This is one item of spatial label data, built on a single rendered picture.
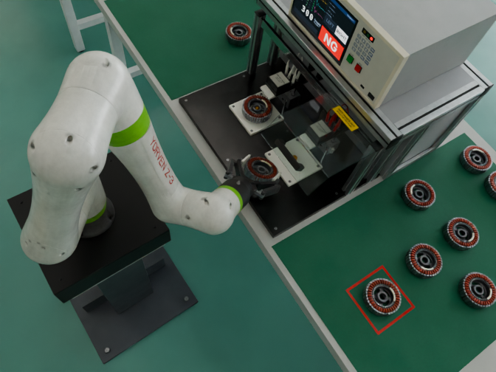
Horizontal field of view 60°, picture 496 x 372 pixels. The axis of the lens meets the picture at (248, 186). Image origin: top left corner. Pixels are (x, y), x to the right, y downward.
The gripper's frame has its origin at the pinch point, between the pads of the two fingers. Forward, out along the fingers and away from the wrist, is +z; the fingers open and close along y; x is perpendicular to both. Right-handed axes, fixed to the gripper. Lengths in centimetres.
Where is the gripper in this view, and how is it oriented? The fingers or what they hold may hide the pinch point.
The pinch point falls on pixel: (261, 168)
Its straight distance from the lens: 142.0
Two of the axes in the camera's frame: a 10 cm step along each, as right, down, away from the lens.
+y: 8.5, 5.0, -1.7
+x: 3.5, -7.8, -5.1
